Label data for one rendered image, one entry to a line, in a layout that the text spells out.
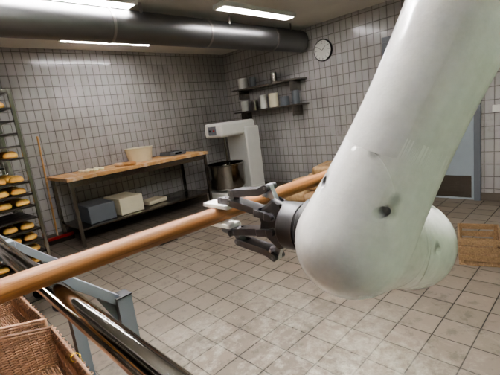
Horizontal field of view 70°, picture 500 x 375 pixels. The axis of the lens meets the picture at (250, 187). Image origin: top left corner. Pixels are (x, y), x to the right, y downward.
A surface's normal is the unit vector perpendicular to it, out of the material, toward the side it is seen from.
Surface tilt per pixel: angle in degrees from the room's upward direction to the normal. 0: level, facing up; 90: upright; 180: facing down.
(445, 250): 88
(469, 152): 90
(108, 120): 90
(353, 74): 90
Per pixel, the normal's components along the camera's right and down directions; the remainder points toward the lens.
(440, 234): 0.64, -0.29
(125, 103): 0.70, 0.05
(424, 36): -0.70, -0.08
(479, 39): 0.02, 0.28
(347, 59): -0.70, 0.22
